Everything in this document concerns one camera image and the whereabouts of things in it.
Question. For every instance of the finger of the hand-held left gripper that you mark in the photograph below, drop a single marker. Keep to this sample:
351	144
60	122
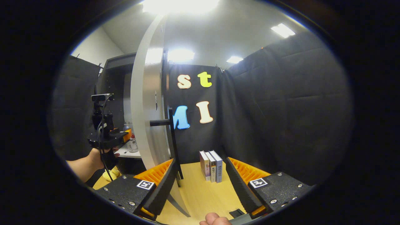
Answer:
118	137

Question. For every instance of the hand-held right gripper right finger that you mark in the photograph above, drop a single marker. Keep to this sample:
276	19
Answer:
239	190

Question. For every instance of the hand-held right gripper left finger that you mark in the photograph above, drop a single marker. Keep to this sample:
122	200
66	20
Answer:
162	193

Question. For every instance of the clear plastic bottle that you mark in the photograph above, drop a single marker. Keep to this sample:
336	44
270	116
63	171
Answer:
133	145

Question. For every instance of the white cabinet door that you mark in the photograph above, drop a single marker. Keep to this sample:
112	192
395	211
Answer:
147	109

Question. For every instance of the white cabinet shelf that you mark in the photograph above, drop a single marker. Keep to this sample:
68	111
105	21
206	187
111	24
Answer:
126	153

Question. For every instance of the dark grey cabinet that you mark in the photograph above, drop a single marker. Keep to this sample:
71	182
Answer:
115	81

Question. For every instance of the grey blue book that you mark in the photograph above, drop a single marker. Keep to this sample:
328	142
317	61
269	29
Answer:
218	168

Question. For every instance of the white spine book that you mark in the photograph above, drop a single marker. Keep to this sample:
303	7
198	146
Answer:
212	170

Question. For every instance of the pale yellow soft toy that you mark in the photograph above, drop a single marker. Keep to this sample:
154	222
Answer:
111	175

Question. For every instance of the pink cover book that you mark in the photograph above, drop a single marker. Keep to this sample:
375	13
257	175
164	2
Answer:
204	167

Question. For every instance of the black backdrop cloth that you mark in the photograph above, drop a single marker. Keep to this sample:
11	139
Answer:
281	109

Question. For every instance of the large ceiling light panel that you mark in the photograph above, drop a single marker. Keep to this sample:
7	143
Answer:
181	5

